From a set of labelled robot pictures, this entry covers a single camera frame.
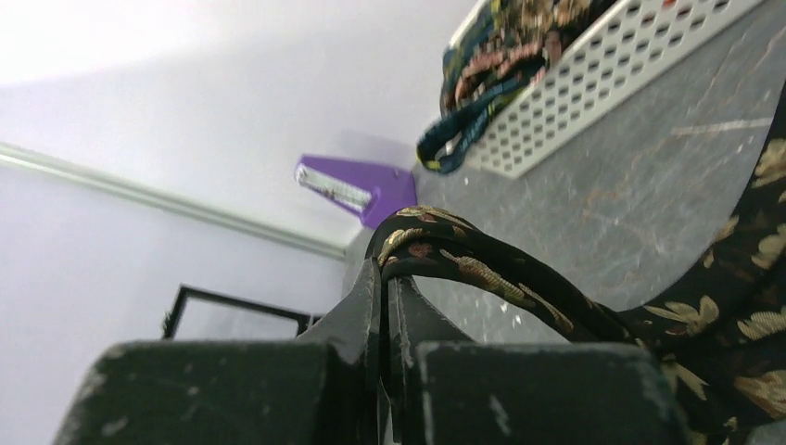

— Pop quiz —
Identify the black display box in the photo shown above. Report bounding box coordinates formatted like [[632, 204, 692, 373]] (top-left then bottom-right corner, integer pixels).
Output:
[[161, 285, 322, 341]]

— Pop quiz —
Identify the pile of patterned ties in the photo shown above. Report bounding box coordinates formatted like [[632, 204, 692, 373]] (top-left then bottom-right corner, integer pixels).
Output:
[[416, 0, 613, 174]]

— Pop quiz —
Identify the black gold floral tie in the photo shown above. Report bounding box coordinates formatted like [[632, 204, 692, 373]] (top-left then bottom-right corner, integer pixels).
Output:
[[365, 104, 785, 444]]

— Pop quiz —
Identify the purple metronome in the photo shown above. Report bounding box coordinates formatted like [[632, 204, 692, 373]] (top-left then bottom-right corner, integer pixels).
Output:
[[294, 155, 418, 230]]

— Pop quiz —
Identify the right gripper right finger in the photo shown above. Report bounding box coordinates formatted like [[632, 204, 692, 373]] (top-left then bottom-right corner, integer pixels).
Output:
[[387, 278, 688, 444]]

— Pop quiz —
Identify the white perforated basket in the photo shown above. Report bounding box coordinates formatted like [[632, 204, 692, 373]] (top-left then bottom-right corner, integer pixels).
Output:
[[464, 0, 759, 179]]

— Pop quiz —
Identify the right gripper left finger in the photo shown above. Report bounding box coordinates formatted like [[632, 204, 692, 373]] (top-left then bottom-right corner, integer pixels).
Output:
[[55, 260, 382, 444]]

